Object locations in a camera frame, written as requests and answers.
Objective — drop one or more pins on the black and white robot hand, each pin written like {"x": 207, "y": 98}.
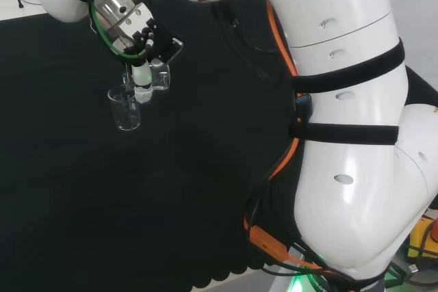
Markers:
{"x": 142, "y": 73}

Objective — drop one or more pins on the clear glass beaker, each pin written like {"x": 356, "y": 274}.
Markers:
{"x": 161, "y": 78}
{"x": 125, "y": 117}

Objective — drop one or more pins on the black bench cloth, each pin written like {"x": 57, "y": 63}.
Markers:
{"x": 102, "y": 186}

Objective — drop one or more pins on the black plug with blue port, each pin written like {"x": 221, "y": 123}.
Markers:
{"x": 304, "y": 102}

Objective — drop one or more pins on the yellow stop button box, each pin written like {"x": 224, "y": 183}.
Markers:
{"x": 415, "y": 237}

